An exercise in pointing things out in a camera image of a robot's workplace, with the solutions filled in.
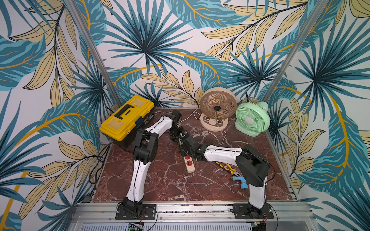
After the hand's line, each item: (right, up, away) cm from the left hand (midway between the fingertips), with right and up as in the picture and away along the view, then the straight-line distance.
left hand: (183, 139), depth 98 cm
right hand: (-1, -3, -6) cm, 7 cm away
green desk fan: (+41, +14, -12) cm, 45 cm away
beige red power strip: (+4, -14, -11) cm, 18 cm away
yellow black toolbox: (-38, +8, -13) cm, 41 cm away
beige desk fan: (+21, +23, -9) cm, 32 cm away
